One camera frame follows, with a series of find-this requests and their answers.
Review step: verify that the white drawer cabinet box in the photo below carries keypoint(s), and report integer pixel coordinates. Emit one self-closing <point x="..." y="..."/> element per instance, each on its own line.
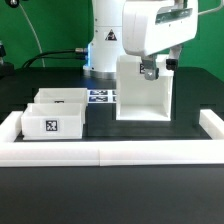
<point x="141" y="99"/>

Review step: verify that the white fiducial marker sheet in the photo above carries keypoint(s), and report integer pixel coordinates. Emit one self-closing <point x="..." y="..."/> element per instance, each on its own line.
<point x="102" y="96"/>

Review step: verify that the white U-shaped border frame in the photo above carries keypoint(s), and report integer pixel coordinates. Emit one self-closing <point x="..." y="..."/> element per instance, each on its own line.
<point x="115" y="153"/>

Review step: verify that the white drawer tray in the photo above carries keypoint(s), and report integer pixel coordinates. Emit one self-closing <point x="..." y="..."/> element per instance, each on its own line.
<point x="61" y="95"/>
<point x="53" y="121"/>

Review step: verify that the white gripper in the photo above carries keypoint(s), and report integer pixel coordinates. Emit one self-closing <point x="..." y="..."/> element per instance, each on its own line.
<point x="151" y="26"/>

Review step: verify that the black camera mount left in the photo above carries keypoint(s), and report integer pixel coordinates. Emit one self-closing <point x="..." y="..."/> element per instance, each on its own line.
<point x="6" y="68"/>

